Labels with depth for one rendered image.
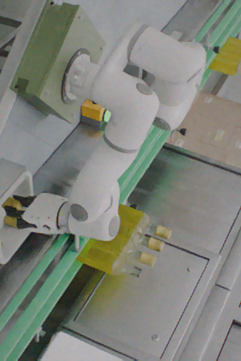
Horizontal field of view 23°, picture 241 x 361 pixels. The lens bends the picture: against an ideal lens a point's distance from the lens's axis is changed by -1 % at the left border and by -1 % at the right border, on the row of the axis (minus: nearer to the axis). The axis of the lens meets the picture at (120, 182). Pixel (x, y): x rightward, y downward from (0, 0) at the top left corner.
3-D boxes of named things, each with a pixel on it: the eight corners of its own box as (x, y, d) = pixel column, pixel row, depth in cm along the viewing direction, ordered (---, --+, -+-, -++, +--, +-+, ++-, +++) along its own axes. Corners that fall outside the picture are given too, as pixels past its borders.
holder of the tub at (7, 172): (-23, 267, 161) (1, 278, 159) (-38, 198, 142) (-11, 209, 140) (10, 226, 172) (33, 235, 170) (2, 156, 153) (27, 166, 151)
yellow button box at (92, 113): (80, 121, 194) (100, 128, 191) (80, 102, 188) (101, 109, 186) (89, 109, 198) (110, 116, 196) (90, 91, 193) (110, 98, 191)
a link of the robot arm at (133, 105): (163, 126, 133) (108, 93, 136) (201, 47, 120) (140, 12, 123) (130, 155, 121) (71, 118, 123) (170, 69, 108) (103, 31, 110)
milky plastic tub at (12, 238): (-25, 256, 157) (2, 268, 155) (-37, 199, 142) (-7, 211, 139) (10, 214, 169) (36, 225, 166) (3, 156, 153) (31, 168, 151)
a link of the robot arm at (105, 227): (101, 190, 129) (122, 172, 136) (61, 183, 134) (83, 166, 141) (109, 248, 136) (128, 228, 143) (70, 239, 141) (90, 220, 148)
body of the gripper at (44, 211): (63, 242, 142) (26, 234, 147) (83, 214, 148) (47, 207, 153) (55, 220, 137) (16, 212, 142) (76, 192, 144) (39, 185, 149)
